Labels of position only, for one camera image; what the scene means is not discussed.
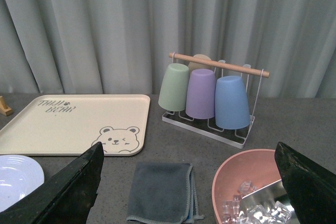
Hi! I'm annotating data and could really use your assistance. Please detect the lavender plate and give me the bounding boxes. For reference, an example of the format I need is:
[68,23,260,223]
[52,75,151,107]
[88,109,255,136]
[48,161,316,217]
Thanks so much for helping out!
[1,155,45,211]

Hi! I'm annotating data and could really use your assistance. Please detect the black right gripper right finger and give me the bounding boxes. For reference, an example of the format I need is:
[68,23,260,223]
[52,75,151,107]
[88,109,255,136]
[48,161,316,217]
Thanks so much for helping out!
[275,142,335,223]

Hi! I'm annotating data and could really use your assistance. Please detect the green cup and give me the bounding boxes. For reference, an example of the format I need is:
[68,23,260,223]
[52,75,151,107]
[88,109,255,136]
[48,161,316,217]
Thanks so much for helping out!
[158,63,190,112]

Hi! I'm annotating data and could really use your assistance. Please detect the white cup rack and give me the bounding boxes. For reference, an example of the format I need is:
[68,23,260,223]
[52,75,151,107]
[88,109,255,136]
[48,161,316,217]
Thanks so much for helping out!
[159,52,270,148]

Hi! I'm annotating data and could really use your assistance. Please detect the purple cup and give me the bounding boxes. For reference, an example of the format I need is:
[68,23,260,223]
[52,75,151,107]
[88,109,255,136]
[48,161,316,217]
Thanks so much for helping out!
[185,69,216,119]

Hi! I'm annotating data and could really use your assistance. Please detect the pink bowl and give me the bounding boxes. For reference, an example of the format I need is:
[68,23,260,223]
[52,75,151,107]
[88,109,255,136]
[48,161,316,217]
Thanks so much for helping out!
[212,149,281,223]

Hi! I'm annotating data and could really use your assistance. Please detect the wooden dish rack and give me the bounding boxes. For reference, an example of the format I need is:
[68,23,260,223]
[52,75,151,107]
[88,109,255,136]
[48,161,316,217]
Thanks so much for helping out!
[0,96,13,116]

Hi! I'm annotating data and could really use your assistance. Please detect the cream bear tray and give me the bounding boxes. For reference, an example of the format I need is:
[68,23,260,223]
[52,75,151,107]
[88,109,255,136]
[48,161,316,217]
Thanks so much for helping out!
[1,94,150,156]

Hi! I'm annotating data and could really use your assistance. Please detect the metal ice scoop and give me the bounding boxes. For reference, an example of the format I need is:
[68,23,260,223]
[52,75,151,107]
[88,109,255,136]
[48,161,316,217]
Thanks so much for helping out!
[239,179,300,223]

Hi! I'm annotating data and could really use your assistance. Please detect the clear ice cube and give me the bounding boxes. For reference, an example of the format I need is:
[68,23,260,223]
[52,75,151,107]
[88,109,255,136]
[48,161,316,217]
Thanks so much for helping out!
[247,205,273,223]
[222,194,243,223]
[268,201,291,223]
[238,180,258,195]

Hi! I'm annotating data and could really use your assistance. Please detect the grey folded cloth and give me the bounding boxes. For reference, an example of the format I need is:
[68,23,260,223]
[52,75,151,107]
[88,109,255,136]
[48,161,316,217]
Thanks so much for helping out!
[126,162,204,223]

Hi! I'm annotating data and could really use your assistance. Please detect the blue cup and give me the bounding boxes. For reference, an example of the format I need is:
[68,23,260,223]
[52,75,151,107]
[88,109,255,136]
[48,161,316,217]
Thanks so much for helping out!
[215,76,250,130]

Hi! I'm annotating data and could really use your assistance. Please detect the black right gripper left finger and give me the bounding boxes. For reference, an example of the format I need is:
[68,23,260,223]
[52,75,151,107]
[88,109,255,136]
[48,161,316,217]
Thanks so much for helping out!
[1,142,104,223]

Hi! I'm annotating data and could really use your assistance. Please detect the beige cup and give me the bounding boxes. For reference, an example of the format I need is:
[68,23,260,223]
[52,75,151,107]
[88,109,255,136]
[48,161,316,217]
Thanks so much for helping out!
[188,54,212,73]

